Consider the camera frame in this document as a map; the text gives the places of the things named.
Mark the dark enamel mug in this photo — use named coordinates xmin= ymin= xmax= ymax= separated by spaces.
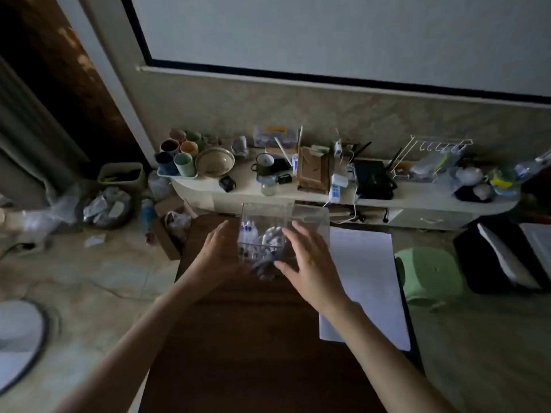
xmin=251 ymin=153 xmax=276 ymax=177

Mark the black router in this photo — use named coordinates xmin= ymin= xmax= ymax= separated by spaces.
xmin=352 ymin=141 xmax=403 ymax=201

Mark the brown cardboard box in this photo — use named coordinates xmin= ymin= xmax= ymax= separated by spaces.
xmin=297 ymin=146 xmax=332 ymax=195

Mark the person's right forearm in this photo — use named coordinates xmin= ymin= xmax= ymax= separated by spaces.
xmin=320 ymin=298 xmax=457 ymax=413

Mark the white power strip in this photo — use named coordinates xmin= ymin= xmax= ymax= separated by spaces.
xmin=328 ymin=163 xmax=357 ymax=205

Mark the black bag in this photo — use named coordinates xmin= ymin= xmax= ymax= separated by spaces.
xmin=452 ymin=217 xmax=551 ymax=295

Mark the clear plastic bottle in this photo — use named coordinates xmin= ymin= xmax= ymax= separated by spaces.
xmin=514 ymin=148 xmax=551 ymax=182

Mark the person's left hand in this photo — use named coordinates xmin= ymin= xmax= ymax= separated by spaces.
xmin=183 ymin=219 xmax=251 ymax=294

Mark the clear water jug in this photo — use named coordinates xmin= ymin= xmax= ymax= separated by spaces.
xmin=148 ymin=170 xmax=176 ymax=202

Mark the stack of white paper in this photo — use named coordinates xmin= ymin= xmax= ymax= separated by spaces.
xmin=319 ymin=226 xmax=412 ymax=352

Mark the person's right hand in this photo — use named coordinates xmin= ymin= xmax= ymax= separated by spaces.
xmin=274 ymin=221 xmax=352 ymax=317

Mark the group of colourful cups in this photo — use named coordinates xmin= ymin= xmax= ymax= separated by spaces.
xmin=154 ymin=128 xmax=205 ymax=179

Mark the ceramic bowl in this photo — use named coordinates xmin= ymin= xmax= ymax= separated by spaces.
xmin=195 ymin=146 xmax=236 ymax=179

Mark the green plastic stool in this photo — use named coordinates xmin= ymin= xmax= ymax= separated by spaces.
xmin=394 ymin=246 xmax=465 ymax=308

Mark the pile of pens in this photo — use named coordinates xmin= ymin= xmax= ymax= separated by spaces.
xmin=239 ymin=221 xmax=288 ymax=281

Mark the person's left forearm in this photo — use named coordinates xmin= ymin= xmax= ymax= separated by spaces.
xmin=53 ymin=275 xmax=212 ymax=413

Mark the clear plastic measuring jug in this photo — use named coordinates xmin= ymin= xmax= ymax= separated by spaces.
xmin=441 ymin=167 xmax=464 ymax=192

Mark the black round tray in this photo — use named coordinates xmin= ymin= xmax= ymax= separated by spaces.
xmin=454 ymin=183 xmax=495 ymax=204

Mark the open cardboard box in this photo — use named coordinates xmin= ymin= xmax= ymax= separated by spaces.
xmin=149 ymin=195 xmax=197 ymax=262

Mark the white round fan base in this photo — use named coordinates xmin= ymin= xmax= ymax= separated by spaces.
xmin=0 ymin=298 xmax=51 ymax=396

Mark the blue bottle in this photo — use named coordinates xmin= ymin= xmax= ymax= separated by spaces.
xmin=139 ymin=197 xmax=157 ymax=233

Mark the white teapot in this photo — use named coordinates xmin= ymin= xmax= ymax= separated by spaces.
xmin=454 ymin=166 xmax=485 ymax=186

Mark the beige plastic bin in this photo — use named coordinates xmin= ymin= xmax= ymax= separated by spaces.
xmin=96 ymin=162 xmax=146 ymax=194

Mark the white projector screen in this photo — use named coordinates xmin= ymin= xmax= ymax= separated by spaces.
xmin=120 ymin=0 xmax=551 ymax=106

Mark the white wire hook rack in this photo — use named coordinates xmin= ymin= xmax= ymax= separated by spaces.
xmin=389 ymin=135 xmax=474 ymax=182

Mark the grey curtain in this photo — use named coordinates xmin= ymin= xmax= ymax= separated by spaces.
xmin=0 ymin=55 xmax=89 ymax=211

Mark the yellow green container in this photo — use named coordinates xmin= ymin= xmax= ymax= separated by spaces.
xmin=488 ymin=167 xmax=517 ymax=197

